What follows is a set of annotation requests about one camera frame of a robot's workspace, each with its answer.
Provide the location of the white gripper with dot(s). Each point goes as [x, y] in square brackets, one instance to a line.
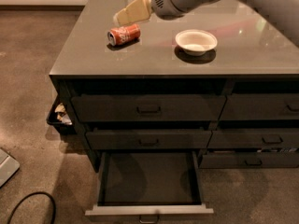
[170, 1]

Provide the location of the orange coke can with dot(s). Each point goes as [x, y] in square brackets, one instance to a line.
[123, 35]

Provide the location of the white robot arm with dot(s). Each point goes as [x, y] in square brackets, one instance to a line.
[282, 14]

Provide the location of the top left drawer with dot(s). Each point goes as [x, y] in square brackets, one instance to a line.
[169, 107]

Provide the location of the middle left drawer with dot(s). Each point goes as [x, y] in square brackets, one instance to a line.
[148, 139]

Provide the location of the top right drawer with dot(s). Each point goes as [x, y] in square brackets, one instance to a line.
[261, 107]

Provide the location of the open bottom left drawer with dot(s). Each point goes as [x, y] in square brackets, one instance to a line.
[148, 188]

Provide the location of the bottom right drawer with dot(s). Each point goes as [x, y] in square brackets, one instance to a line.
[238, 160]

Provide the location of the middle right drawer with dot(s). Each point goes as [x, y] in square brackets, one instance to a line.
[255, 138]

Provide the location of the white paper bowl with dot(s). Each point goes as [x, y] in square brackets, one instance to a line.
[196, 42]

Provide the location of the dark cabinet with grey top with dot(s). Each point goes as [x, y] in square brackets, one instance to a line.
[252, 57]

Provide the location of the black bin with trash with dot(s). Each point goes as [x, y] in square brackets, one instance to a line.
[58, 119]

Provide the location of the grey floor plate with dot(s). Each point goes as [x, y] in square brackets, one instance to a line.
[8, 167]

